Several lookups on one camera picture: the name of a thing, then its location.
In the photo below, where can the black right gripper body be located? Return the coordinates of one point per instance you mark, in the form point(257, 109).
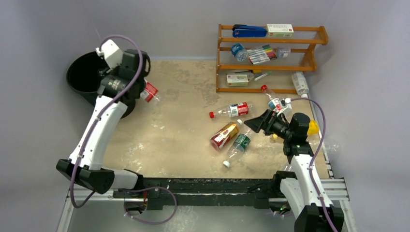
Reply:
point(268, 122)

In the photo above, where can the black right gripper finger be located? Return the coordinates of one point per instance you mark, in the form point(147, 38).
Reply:
point(257, 128)
point(256, 122)

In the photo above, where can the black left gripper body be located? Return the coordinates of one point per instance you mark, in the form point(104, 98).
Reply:
point(115, 73)

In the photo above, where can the red white label bottle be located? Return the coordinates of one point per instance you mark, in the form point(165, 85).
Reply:
point(233, 110)

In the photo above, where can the dark green label bottle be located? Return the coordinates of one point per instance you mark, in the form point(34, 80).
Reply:
point(239, 146)

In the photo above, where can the red cap red label bottle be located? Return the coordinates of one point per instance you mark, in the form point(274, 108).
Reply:
point(150, 94)

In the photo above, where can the red gold label bottle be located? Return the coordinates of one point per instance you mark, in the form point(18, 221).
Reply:
point(221, 138)

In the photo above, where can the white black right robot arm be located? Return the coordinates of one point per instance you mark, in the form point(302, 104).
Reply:
point(313, 209)

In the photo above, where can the clear bottle under right arm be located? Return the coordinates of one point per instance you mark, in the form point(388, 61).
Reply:
point(288, 168)

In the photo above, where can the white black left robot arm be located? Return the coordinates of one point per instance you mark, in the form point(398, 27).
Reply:
point(85, 163)

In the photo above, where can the black plastic waste bin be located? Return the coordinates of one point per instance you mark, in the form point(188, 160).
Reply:
point(84, 77)

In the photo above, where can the yellow lemon drink bottle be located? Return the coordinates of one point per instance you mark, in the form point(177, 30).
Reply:
point(313, 129)

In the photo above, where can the white green stapler box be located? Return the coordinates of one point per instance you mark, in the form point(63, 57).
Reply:
point(238, 80)

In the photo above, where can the white label bottle by shelf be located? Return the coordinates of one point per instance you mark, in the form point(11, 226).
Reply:
point(300, 84)

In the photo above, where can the green white marker pen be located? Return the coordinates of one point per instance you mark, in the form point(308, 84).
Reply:
point(262, 76)

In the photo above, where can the orange wooden shelf rack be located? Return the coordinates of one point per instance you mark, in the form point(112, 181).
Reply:
point(300, 59)

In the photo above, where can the pack of coloured markers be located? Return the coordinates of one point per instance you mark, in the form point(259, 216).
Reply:
point(261, 54)

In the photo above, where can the small clear jar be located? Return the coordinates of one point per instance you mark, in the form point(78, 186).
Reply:
point(283, 52)

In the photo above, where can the white green box top shelf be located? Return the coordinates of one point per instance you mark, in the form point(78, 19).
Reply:
point(279, 30)

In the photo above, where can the blue stapler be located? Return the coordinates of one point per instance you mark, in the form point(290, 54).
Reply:
point(245, 31)

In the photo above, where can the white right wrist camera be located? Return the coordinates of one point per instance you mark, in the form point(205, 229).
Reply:
point(285, 107)

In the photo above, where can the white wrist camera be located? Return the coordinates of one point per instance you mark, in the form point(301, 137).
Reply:
point(111, 53)
point(285, 107)

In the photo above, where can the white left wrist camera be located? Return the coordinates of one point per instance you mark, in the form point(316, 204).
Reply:
point(111, 53)

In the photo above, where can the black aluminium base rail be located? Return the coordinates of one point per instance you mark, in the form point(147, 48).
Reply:
point(257, 193)

